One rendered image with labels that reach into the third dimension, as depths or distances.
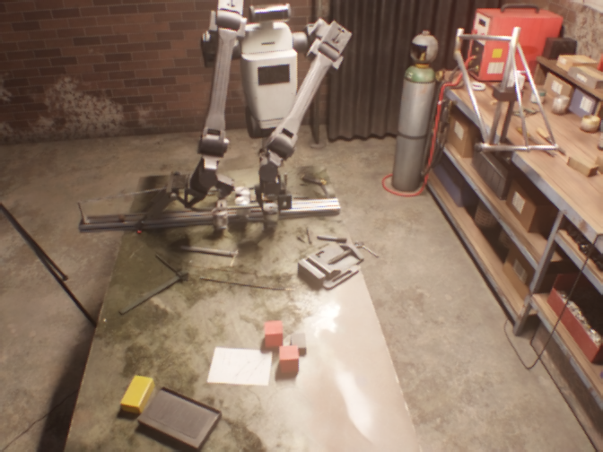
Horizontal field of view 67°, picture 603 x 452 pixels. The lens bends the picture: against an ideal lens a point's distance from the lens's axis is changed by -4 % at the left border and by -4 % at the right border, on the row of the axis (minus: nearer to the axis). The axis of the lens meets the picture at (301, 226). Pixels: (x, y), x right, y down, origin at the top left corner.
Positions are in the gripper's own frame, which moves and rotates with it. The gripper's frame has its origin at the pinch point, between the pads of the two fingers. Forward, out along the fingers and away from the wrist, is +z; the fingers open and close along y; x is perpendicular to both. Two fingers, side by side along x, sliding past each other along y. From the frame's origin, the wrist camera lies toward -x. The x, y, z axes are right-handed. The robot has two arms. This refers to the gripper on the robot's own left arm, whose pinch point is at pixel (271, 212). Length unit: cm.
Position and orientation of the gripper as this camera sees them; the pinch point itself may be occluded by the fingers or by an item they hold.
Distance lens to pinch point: 157.6
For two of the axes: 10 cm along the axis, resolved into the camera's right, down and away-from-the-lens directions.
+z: 0.2, 9.0, 4.4
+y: 9.9, -0.7, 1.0
